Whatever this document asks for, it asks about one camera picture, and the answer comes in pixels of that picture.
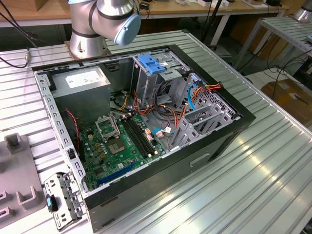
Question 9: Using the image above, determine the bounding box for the blue data wire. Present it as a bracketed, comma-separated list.
[151, 76, 203, 137]

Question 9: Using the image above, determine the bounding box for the orange red disk power wire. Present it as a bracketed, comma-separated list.
[174, 81, 224, 134]

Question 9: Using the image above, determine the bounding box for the grey metal disk bay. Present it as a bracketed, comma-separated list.
[168, 102, 242, 152]

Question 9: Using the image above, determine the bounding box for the black RAM slot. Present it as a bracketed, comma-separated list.
[121, 116, 150, 158]
[124, 115, 153, 156]
[130, 113, 159, 154]
[127, 114, 156, 155]

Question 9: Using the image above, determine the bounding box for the grey metal drive cage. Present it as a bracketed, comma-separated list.
[130, 52, 191, 108]

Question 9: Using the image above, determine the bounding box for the thin metal locking lever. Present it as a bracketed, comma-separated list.
[111, 114, 122, 137]

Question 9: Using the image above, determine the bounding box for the green motherboard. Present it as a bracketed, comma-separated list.
[79, 113, 169, 192]

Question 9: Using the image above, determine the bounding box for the CPU socket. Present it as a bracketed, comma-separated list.
[107, 138, 126, 156]

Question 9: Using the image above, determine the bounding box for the blue plastic drive latch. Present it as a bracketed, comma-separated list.
[137, 54, 167, 75]

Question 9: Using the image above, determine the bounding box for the black open PC case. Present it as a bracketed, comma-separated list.
[31, 43, 256, 234]

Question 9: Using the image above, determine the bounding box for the blue expansion slot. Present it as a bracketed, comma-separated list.
[97, 162, 137, 186]

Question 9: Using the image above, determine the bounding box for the grey power supply unit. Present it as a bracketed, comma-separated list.
[50, 65, 112, 126]

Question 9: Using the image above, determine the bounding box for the black stand pole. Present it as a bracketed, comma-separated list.
[201, 0, 224, 48]

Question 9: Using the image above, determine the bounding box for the large brown cardboard box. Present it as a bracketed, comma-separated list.
[260, 79, 312, 125]

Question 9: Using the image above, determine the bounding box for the black latch with teal button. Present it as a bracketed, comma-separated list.
[45, 194, 59, 213]

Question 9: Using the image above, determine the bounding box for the wooden desk with white legs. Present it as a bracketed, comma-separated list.
[0, 0, 290, 48]

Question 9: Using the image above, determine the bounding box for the grey parts rack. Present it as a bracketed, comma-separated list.
[0, 133, 47, 234]

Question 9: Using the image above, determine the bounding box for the thin wire with white plug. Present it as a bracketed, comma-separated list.
[156, 126, 176, 140]

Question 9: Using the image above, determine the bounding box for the red orange wire bundle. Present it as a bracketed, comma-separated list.
[133, 90, 156, 117]

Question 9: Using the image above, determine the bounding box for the black sleeved wire bundle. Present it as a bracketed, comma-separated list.
[156, 81, 176, 122]

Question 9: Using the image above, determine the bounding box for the yellow black power wire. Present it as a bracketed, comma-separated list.
[114, 94, 131, 111]

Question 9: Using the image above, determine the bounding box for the metal socket cover frame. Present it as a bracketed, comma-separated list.
[94, 114, 121, 142]

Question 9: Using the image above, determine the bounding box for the red black twisted wire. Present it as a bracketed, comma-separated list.
[65, 109, 81, 151]

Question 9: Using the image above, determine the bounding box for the grey metal card bracket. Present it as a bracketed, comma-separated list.
[43, 171, 86, 232]

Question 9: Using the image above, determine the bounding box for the black cable with metal plug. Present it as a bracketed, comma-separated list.
[0, 9, 53, 69]

